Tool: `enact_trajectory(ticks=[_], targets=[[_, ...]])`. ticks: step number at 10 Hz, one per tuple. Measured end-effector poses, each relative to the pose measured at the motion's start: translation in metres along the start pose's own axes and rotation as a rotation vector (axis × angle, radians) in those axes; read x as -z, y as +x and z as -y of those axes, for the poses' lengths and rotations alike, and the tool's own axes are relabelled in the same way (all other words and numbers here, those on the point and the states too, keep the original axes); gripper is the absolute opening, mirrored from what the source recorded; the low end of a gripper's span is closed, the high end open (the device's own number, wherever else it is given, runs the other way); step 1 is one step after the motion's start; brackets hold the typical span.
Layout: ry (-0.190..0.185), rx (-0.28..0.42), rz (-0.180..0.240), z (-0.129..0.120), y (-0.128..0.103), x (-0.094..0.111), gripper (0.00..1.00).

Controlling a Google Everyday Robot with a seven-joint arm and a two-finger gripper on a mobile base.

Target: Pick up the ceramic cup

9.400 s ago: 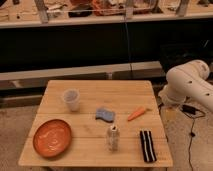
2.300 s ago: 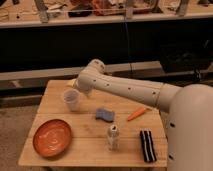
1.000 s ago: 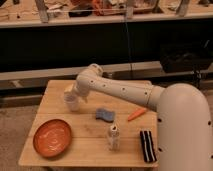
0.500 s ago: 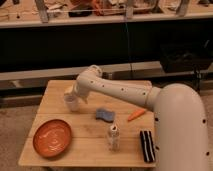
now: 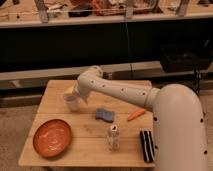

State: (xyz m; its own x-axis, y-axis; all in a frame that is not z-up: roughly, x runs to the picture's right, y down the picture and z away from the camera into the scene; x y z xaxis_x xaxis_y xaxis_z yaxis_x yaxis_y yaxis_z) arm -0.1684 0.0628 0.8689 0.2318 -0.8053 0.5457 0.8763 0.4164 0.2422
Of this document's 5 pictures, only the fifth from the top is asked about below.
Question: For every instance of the black white striped cloth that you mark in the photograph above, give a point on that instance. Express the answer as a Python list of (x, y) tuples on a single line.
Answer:
[(147, 146)]

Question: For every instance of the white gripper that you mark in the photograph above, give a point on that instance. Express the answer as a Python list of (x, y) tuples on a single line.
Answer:
[(81, 92)]

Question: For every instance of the clear glass shaker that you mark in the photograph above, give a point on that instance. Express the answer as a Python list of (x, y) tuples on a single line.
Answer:
[(113, 137)]

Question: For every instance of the orange plate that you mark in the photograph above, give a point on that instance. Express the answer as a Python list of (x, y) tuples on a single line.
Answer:
[(52, 138)]

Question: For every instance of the blue sponge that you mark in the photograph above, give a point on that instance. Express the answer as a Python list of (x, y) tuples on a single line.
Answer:
[(105, 115)]

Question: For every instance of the black box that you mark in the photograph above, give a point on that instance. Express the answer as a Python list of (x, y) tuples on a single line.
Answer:
[(182, 57)]

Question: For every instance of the wooden table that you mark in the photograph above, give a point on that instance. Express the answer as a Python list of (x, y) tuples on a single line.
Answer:
[(89, 145)]

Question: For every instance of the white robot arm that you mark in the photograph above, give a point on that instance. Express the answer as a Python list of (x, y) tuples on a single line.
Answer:
[(180, 142)]

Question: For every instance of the orange carrot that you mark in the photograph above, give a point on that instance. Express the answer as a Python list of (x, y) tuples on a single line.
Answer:
[(136, 114)]

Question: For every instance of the white ceramic cup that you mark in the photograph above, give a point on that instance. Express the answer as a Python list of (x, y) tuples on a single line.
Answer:
[(71, 100)]

